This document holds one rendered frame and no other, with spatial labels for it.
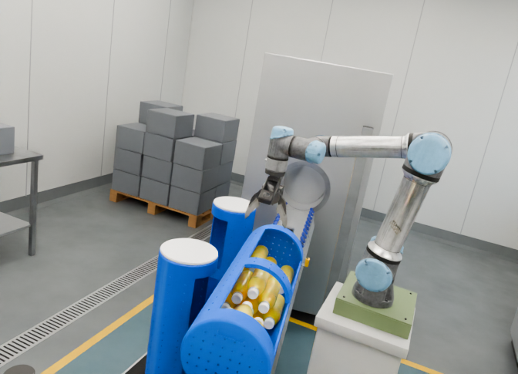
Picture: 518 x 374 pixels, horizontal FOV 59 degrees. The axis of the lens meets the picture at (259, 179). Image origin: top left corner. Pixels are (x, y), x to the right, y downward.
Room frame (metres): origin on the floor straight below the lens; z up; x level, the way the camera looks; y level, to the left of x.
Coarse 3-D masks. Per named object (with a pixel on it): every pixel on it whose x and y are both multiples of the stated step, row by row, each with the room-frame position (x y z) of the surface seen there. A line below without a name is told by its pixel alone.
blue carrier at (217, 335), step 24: (264, 240) 2.05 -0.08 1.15; (288, 240) 2.03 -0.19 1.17; (240, 264) 1.60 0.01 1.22; (264, 264) 1.60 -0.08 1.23; (288, 264) 2.03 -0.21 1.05; (216, 288) 1.47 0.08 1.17; (288, 288) 1.59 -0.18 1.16; (216, 312) 1.24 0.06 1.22; (240, 312) 1.25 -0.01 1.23; (192, 336) 1.21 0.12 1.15; (216, 336) 1.20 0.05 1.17; (240, 336) 1.19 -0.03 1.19; (264, 336) 1.21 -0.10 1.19; (192, 360) 1.21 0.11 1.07; (216, 360) 1.20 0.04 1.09; (240, 360) 1.18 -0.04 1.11; (264, 360) 1.17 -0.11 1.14
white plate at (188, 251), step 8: (176, 240) 2.12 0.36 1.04; (184, 240) 2.14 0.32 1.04; (192, 240) 2.16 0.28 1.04; (160, 248) 2.01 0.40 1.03; (168, 248) 2.01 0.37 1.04; (176, 248) 2.03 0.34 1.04; (184, 248) 2.04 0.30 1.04; (192, 248) 2.06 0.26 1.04; (200, 248) 2.07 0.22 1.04; (208, 248) 2.09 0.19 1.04; (168, 256) 1.93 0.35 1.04; (176, 256) 1.95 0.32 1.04; (184, 256) 1.96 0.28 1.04; (192, 256) 1.98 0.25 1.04; (200, 256) 1.99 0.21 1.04; (208, 256) 2.00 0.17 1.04; (216, 256) 2.02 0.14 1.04; (192, 264) 1.91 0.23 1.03; (200, 264) 1.93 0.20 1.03
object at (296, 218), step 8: (288, 208) 3.25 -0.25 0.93; (288, 216) 3.08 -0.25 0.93; (296, 216) 3.11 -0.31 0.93; (304, 216) 3.14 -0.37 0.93; (288, 224) 2.91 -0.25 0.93; (296, 224) 2.94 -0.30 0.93; (312, 224) 3.13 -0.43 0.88; (296, 232) 2.80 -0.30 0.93; (312, 232) 3.07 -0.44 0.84; (304, 248) 2.64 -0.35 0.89; (304, 256) 2.60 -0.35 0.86; (296, 288) 2.18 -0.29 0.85; (288, 312) 1.92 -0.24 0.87; (288, 320) 1.89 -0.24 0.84; (280, 344) 1.67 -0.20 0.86; (272, 368) 1.50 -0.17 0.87
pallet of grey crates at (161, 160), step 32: (128, 128) 5.17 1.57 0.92; (160, 128) 5.02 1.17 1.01; (192, 128) 5.29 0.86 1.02; (224, 128) 5.21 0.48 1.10; (128, 160) 5.16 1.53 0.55; (160, 160) 5.01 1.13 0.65; (192, 160) 4.87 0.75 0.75; (224, 160) 5.30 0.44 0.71; (128, 192) 5.14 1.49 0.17; (160, 192) 4.99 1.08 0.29; (192, 192) 4.86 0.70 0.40; (224, 192) 5.44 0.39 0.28; (192, 224) 4.83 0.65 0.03
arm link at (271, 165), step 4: (264, 160) 1.58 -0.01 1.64; (268, 160) 1.55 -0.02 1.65; (272, 160) 1.54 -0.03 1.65; (276, 160) 1.54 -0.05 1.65; (268, 164) 1.55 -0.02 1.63; (272, 164) 1.54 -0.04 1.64; (276, 164) 1.54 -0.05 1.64; (280, 164) 1.54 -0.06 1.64; (284, 164) 1.55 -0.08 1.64; (268, 168) 1.55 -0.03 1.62; (272, 168) 1.54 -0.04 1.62; (276, 168) 1.54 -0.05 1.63; (280, 168) 1.54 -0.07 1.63; (284, 168) 1.55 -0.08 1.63; (276, 172) 1.55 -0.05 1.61; (280, 172) 1.55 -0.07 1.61
